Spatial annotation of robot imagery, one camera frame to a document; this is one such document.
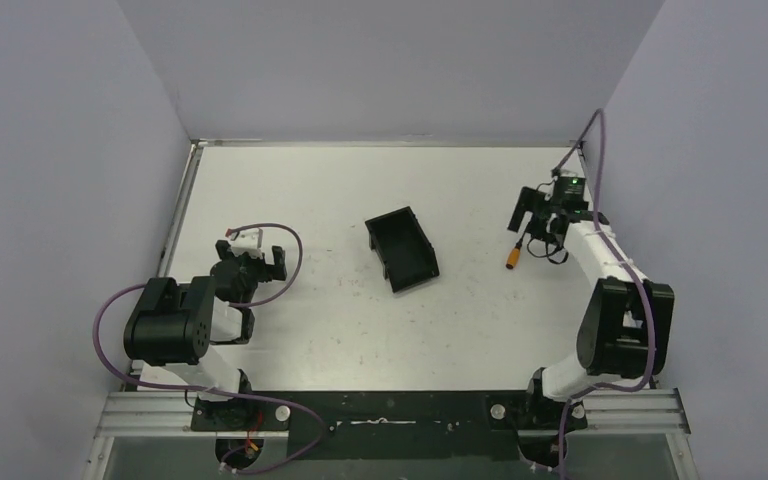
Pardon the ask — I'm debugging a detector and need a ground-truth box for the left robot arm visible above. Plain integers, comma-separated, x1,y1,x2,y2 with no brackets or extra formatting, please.
123,238,288,431

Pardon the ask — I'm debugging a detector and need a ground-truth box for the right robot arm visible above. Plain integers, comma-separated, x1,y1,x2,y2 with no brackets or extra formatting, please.
507,176,675,429

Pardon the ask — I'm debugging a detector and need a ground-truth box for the black plastic bin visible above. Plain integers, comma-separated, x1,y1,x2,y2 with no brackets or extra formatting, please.
365,206,440,294

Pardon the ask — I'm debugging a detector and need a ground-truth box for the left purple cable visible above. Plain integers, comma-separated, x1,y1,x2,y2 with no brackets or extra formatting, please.
92,222,328,477

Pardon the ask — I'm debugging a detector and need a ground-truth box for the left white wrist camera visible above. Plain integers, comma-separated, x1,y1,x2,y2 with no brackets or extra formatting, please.
226,228,263,259

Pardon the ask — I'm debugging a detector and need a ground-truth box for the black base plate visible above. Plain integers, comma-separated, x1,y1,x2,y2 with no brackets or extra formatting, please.
190,387,588,470

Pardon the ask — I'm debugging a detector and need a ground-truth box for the aluminium frame rail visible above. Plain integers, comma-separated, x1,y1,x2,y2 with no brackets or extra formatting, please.
84,389,698,479

